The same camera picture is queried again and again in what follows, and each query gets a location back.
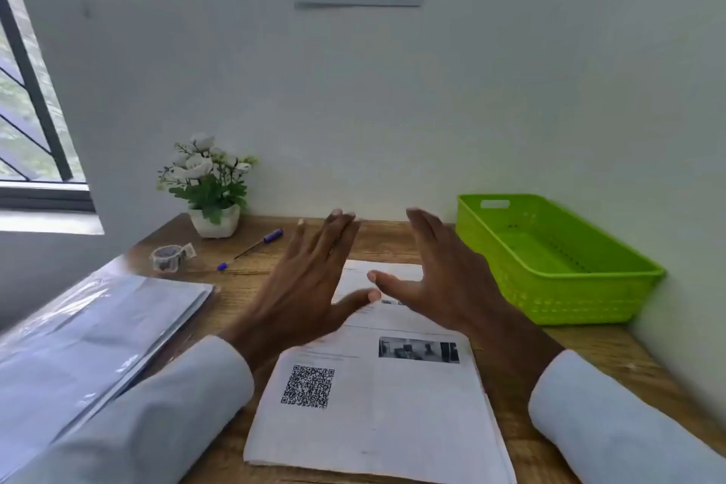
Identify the black framed window with grille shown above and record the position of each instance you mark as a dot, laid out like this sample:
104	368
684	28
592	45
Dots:
45	197

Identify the person's right hand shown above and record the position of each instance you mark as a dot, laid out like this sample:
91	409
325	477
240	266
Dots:
454	291

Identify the plastic-wrapped white envelope pack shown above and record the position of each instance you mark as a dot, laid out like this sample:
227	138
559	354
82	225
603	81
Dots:
85	342

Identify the blue ballpoint pen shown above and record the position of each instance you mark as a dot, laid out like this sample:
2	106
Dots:
273	235

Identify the person's left hand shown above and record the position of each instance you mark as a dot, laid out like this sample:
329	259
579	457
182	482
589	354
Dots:
295	296

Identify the patterned tape roll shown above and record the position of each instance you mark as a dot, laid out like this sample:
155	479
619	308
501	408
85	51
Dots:
159	265

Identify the white window sill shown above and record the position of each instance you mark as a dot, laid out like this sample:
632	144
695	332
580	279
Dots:
51	223

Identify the person's left forearm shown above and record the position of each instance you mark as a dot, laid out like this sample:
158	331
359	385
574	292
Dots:
142	421

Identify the person's right forearm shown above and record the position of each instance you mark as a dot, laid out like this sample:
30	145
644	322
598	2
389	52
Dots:
595	421

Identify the stack of printed papers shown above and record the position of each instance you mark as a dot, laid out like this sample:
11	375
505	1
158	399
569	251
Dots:
385	415

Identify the potted white flower plant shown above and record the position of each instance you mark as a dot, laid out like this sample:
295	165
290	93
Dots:
212	197

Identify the green plastic basket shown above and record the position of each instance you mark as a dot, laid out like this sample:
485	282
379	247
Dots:
567	285

